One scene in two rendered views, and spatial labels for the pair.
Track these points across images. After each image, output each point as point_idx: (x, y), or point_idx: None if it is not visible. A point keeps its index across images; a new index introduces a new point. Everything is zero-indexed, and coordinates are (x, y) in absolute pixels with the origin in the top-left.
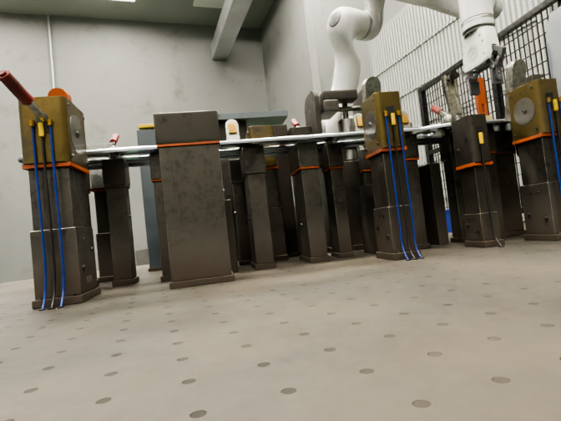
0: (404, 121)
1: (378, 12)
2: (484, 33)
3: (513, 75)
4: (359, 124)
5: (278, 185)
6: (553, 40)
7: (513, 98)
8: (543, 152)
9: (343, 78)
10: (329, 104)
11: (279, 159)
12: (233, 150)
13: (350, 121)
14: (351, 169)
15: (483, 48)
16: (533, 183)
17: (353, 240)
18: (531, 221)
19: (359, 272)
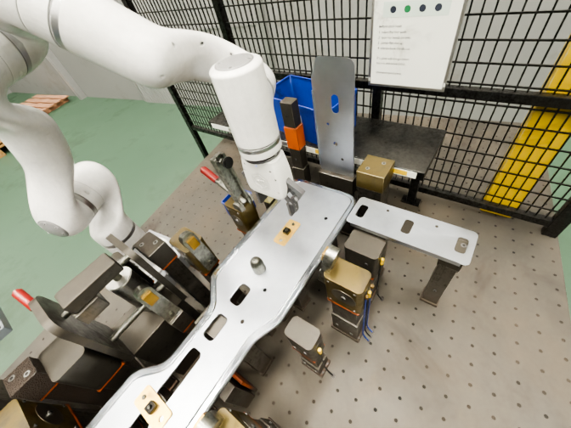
0: (195, 247)
1: (30, 38)
2: (277, 172)
3: (331, 266)
4: (151, 303)
5: (87, 403)
6: (319, 92)
7: (332, 284)
8: (355, 317)
9: (41, 162)
10: (90, 313)
11: (64, 395)
12: None
13: (128, 285)
14: (164, 329)
15: (278, 189)
16: (342, 318)
17: (196, 355)
18: (338, 326)
19: None
